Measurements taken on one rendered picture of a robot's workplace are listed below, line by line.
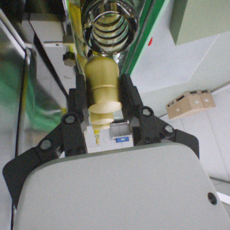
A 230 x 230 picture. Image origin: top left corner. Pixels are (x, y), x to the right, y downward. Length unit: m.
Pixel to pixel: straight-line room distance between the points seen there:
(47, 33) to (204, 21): 0.50
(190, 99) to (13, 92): 3.74
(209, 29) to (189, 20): 0.10
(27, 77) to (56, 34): 0.20
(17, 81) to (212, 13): 0.56
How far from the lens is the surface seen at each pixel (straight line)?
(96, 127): 0.20
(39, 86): 0.40
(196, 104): 3.84
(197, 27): 0.57
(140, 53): 0.36
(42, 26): 0.41
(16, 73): 0.24
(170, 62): 0.84
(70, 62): 0.29
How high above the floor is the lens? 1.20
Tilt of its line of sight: 15 degrees down
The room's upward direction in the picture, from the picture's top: 172 degrees clockwise
